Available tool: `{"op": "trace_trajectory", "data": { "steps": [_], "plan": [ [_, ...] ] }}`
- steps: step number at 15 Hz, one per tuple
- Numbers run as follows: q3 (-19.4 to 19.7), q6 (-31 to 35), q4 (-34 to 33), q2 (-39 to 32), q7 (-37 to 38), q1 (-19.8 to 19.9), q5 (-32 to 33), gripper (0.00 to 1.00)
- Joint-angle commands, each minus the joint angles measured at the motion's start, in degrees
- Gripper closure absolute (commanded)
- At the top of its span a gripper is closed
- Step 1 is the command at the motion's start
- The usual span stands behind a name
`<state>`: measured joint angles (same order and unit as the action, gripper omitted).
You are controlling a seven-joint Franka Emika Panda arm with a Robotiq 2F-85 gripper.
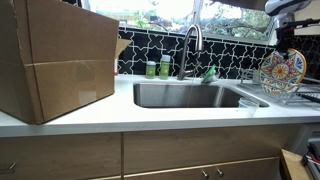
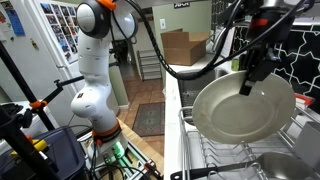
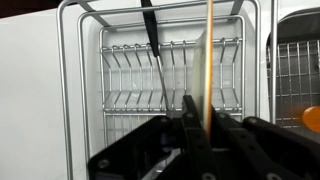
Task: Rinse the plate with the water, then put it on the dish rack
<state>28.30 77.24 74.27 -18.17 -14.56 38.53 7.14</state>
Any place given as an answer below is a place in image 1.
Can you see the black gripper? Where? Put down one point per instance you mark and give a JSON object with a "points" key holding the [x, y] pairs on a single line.
{"points": [[285, 38]]}

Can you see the colourful patterned ceramic plate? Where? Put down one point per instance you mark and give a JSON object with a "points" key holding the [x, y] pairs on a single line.
{"points": [[281, 71]]}

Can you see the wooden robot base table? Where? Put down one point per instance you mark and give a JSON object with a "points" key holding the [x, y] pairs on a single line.
{"points": [[293, 166]]}

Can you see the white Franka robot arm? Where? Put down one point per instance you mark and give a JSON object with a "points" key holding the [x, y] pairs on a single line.
{"points": [[286, 6]]}

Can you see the green dish sponge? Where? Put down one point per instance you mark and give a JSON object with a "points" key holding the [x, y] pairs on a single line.
{"points": [[210, 75]]}

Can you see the clear plastic cup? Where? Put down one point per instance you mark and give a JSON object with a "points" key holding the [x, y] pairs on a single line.
{"points": [[248, 106]]}

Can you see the curved steel kitchen faucet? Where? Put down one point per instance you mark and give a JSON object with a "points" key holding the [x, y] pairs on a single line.
{"points": [[196, 33]]}

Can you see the tall green soap bottle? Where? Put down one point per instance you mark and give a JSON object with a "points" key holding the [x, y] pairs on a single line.
{"points": [[164, 68]]}

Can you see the kitchen window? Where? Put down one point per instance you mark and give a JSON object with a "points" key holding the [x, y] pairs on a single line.
{"points": [[166, 13]]}

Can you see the stainless steel sink basin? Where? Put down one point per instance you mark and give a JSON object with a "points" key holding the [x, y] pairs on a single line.
{"points": [[160, 95]]}

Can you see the round metal cabinet knob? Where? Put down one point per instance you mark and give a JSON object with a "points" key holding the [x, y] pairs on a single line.
{"points": [[219, 172], [205, 173]]}

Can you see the short green soap bottle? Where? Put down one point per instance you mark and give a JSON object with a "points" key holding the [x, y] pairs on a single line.
{"points": [[150, 70]]}

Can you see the large brown cardboard box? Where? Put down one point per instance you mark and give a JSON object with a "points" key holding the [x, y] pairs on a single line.
{"points": [[66, 66]]}

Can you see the wooden cabinet drawer front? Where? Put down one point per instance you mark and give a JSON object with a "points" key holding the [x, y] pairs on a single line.
{"points": [[60, 156]]}

